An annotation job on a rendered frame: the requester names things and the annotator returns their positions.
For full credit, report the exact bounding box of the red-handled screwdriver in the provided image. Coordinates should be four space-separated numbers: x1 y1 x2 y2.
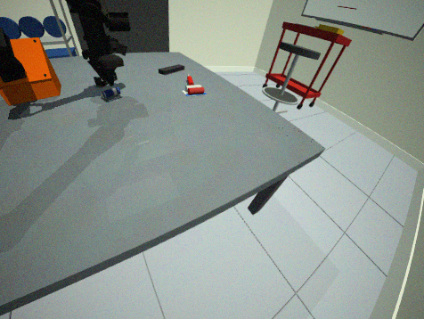
187 74 194 86

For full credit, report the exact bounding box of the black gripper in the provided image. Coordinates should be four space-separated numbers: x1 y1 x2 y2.
82 32 124 86

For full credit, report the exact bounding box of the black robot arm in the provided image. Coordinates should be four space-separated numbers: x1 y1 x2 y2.
0 0 131 83

